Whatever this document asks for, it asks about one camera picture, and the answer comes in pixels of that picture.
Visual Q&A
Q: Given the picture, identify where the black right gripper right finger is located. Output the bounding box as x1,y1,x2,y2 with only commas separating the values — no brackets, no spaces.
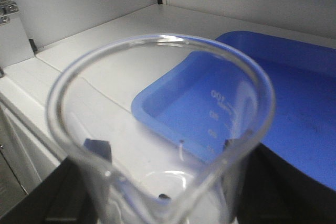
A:
236,136,335,223

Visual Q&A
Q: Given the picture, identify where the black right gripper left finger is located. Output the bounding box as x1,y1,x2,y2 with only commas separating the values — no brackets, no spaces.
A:
0,137,113,224

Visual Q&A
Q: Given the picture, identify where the clear glass beaker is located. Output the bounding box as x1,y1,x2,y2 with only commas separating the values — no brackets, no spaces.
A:
46,34,275,223

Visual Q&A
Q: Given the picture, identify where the grey cabinet shelf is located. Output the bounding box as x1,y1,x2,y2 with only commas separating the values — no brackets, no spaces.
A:
0,3,336,183

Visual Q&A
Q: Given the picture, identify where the blue plastic tray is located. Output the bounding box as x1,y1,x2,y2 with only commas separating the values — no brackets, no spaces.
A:
130,30,336,192

